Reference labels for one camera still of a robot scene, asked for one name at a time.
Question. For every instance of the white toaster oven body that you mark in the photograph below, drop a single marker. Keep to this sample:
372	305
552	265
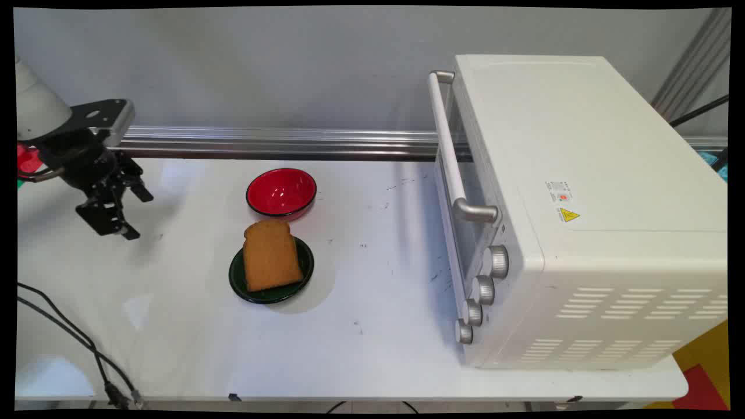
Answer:
605	203

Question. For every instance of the red cloth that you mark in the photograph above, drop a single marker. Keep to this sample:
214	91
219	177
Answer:
27	160

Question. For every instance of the brown toast slice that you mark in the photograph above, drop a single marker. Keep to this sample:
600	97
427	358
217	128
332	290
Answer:
269	256

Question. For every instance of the red floor mat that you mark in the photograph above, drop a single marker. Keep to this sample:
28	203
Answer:
701	390

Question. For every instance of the teal object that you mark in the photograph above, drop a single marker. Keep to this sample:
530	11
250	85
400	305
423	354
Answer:
713	163

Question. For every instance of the small silver oven knob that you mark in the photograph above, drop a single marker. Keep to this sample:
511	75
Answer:
472	312
464	331

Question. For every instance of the aluminium frame post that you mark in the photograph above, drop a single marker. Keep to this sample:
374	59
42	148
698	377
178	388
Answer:
695	64

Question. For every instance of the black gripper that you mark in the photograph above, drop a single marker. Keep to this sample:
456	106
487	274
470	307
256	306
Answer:
78	160

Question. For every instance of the dark green plate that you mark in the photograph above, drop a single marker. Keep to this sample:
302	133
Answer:
273	291

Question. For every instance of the oven warning sticker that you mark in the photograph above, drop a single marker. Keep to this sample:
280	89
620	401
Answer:
563	201

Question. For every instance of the medium silver oven knob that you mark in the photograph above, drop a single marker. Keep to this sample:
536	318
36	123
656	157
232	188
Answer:
483	290

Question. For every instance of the red bowl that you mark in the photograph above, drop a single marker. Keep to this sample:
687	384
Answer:
281	193

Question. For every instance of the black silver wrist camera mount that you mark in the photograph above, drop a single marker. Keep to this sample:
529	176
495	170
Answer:
102	116

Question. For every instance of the large silver oven knob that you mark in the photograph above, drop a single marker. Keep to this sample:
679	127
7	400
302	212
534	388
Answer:
497	261

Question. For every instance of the yellow floor mat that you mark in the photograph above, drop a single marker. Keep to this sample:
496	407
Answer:
707	349

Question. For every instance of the aluminium rail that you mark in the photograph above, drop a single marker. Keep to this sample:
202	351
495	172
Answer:
291	142

